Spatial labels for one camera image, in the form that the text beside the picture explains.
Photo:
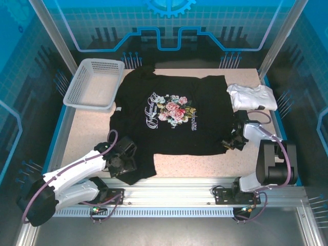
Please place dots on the black floral print t-shirt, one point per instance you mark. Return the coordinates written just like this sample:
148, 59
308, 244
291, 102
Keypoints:
133, 107

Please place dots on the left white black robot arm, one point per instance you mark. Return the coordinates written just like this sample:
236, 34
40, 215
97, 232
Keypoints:
77, 166

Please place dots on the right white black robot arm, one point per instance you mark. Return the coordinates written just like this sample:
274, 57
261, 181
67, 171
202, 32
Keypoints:
252, 130

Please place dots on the white folded t-shirt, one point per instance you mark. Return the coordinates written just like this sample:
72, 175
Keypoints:
248, 98

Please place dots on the left small LED connector board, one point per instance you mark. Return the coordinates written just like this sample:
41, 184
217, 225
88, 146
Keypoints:
97, 208

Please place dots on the small led connector board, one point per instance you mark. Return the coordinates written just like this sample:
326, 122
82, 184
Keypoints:
97, 208
246, 209

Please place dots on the right small LED connector board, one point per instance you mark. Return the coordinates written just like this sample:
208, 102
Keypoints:
246, 209

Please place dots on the white perforated plastic basket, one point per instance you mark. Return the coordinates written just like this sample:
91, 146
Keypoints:
77, 87

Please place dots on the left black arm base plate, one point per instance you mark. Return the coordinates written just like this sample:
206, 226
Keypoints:
115, 192

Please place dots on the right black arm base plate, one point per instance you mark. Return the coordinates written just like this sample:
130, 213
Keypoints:
223, 196

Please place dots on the aluminium mounting rail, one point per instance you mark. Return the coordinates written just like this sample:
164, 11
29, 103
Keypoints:
166, 189

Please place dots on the right aluminium frame post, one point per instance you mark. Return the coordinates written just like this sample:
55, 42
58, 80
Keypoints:
282, 33

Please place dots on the aluminium frame post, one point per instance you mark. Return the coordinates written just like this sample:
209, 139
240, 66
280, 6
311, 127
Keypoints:
53, 33
282, 33

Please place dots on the left aluminium frame post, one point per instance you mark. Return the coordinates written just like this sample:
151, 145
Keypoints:
53, 33

